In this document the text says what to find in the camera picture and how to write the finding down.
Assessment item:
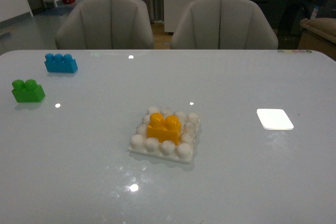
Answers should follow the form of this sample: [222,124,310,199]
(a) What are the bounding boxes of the coloured sticker strip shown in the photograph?
[277,49,313,54]

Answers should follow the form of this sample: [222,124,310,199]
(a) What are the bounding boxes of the beige sofa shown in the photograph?
[297,18,336,60]

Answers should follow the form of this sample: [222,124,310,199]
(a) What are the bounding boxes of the green toy block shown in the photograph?
[12,79,45,103]

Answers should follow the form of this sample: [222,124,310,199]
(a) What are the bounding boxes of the white studded base plate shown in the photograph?
[128,106,200,164]

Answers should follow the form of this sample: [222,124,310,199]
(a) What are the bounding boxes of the grey armchair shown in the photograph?
[55,0,154,49]
[171,0,278,50]

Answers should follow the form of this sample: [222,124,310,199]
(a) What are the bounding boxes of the blue toy block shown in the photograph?
[45,54,78,73]

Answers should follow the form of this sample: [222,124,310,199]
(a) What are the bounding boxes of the yellow toy block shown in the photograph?
[146,112,181,145]

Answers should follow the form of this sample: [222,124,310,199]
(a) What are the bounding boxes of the left grey armchair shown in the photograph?
[55,0,154,49]

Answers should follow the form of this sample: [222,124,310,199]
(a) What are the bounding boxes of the right grey armchair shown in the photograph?
[171,0,278,50]

